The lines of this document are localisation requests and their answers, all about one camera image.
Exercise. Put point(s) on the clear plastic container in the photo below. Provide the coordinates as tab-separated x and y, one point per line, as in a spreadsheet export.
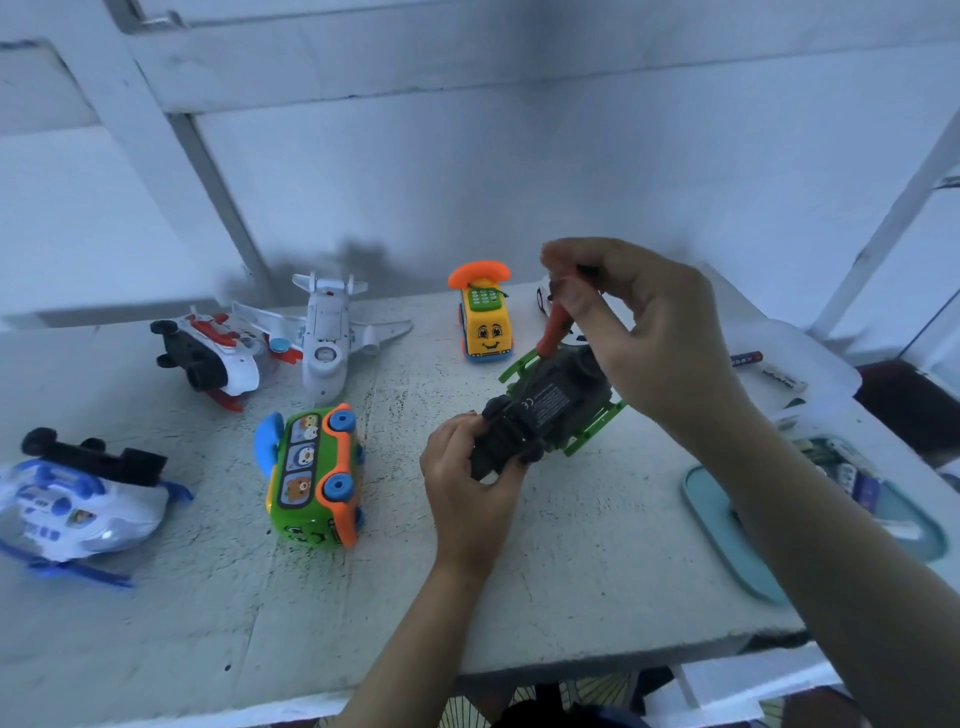
795	368

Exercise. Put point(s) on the person's dark trousers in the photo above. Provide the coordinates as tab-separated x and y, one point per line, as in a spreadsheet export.
570	714

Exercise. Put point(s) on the white wooden table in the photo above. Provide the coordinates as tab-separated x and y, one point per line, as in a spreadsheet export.
165	600

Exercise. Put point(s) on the black red battery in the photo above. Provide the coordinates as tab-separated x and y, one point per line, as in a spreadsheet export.
746	359

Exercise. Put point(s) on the white blue toy vehicle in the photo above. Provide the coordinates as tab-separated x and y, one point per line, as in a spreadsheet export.
83	503

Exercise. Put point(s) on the person's right hand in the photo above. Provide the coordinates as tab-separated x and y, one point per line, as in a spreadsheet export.
660	345

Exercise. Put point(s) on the white toy airplane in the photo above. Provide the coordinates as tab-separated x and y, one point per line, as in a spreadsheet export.
323	330

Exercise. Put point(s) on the red white toy vehicle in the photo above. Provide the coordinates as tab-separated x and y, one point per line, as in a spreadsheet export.
203	353

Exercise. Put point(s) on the yellow orange toy car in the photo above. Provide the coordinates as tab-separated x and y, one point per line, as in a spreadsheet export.
485	315

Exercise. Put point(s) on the person's left hand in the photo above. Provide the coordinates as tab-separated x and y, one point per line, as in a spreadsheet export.
468	503

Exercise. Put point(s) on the pile of batteries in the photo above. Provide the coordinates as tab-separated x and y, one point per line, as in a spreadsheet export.
863	488

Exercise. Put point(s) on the black white toy car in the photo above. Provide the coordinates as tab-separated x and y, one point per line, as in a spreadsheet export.
558	308

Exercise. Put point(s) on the teal container lid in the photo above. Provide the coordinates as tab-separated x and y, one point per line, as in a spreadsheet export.
720	525

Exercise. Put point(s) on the dark brown storage box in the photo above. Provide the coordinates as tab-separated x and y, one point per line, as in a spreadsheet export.
915	405

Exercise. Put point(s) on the dark green toy helicopter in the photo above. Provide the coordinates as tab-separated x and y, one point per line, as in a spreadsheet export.
548	405

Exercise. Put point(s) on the person's left forearm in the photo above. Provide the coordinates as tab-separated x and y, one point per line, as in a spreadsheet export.
405	653

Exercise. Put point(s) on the red screwdriver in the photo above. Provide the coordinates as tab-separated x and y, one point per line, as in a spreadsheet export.
555	323

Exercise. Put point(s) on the green orange toy car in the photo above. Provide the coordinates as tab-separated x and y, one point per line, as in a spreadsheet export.
312	480

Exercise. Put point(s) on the white grey battery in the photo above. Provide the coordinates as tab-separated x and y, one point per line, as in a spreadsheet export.
780	380

